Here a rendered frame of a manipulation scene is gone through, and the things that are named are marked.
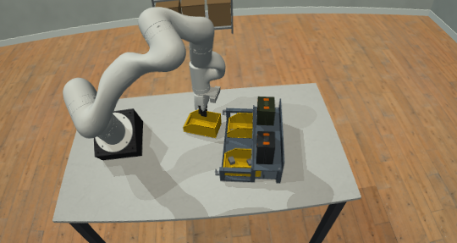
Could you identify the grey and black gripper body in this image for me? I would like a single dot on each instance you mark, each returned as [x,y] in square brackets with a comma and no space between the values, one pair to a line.
[201,100]

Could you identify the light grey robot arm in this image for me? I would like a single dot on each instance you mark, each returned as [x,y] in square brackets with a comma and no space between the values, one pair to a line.
[167,52]

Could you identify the yellow open-front bin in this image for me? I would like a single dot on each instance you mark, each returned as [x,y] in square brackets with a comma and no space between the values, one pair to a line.
[241,123]
[240,155]
[199,125]

